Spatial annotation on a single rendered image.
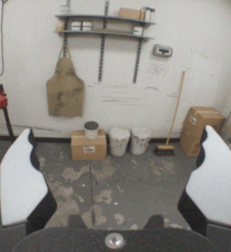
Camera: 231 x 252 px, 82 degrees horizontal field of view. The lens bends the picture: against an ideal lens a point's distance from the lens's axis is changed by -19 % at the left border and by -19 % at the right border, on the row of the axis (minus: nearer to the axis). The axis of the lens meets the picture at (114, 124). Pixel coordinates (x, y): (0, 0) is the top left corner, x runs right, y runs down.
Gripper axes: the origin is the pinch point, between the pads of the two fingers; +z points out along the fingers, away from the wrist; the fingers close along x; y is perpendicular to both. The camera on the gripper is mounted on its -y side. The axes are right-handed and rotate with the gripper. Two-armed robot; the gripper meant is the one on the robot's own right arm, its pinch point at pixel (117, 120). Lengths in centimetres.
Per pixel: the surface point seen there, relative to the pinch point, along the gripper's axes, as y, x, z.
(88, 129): 115, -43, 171
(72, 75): 43, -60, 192
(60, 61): 22, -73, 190
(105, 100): 86, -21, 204
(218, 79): 56, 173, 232
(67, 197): 160, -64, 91
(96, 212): 165, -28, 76
